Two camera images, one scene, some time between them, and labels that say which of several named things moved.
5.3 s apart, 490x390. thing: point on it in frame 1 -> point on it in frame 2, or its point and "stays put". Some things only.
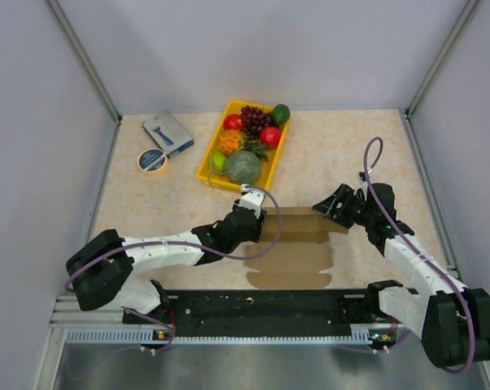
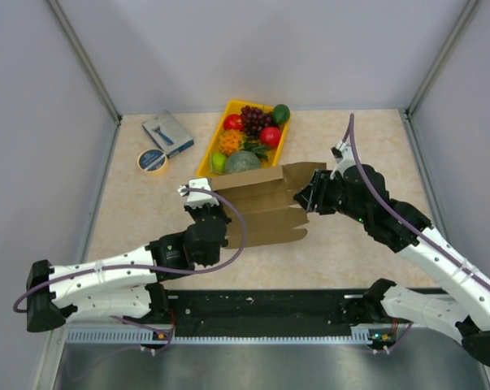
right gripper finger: [343, 205] -> [318, 193]
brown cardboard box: [295, 252] -> [266, 199]
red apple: [271, 136] stays put
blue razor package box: [168, 132] stays put
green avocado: [281, 113] stays put
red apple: [234, 122] stays put
